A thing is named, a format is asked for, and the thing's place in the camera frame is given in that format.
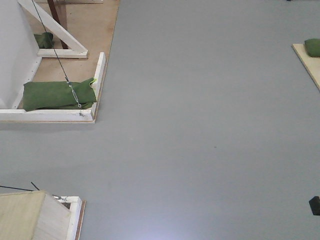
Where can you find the white diagonal wooden brace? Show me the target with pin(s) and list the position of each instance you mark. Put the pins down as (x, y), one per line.
(76, 49)

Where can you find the plywood base platform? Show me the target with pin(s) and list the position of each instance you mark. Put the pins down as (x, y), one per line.
(92, 23)

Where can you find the upper green sandbag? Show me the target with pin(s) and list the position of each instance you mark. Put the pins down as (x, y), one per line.
(57, 95)

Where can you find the small green sandbag behind brace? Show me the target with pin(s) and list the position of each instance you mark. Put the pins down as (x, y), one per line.
(44, 40)

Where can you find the white front base beam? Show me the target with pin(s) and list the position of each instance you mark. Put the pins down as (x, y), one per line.
(47, 115)

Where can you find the light wooden box structure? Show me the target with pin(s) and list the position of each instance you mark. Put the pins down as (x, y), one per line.
(39, 215)

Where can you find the plywood board at right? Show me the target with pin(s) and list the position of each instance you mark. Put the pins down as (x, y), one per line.
(311, 64)

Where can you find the green sandbag on right board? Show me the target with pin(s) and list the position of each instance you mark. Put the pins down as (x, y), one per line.
(312, 47)

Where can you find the black object at right edge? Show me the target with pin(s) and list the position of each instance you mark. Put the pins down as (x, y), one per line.
(314, 204)

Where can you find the white wooden edge rail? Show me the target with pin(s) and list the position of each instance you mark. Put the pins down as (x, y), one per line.
(98, 76)

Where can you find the white wall panel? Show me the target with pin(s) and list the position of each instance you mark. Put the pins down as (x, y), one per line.
(18, 52)

